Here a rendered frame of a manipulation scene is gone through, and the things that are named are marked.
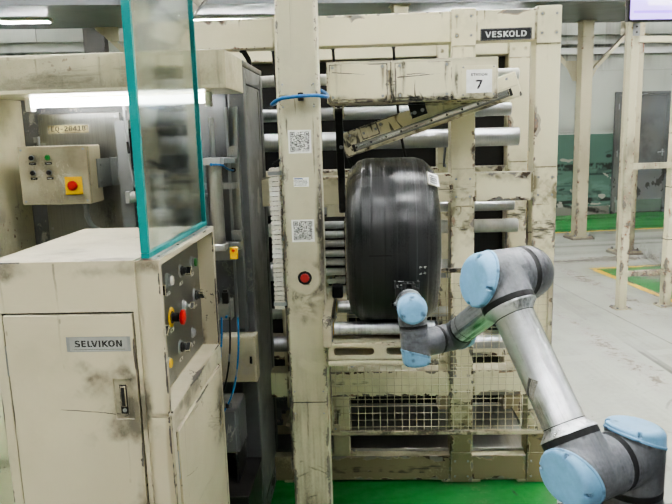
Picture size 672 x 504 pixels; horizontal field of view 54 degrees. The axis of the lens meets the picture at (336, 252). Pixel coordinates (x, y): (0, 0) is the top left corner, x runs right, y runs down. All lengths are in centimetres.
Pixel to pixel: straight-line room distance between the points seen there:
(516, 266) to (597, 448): 39
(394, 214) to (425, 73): 63
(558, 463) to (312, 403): 117
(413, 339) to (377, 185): 55
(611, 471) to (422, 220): 95
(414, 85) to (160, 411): 143
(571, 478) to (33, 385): 118
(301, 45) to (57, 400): 125
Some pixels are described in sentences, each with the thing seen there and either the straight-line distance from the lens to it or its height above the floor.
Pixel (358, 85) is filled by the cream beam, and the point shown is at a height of 170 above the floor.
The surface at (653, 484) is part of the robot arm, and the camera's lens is 150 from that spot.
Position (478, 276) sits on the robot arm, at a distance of 142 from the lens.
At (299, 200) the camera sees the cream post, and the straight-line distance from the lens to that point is 218.
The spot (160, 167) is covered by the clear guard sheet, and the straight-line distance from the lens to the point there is 166.
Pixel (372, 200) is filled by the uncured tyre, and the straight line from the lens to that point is 203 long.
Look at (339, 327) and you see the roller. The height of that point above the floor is 91.
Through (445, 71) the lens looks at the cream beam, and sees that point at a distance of 245.
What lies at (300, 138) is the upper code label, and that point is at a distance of 217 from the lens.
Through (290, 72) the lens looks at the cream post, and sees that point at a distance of 218.
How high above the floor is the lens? 153
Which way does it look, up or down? 10 degrees down
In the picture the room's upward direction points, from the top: 2 degrees counter-clockwise
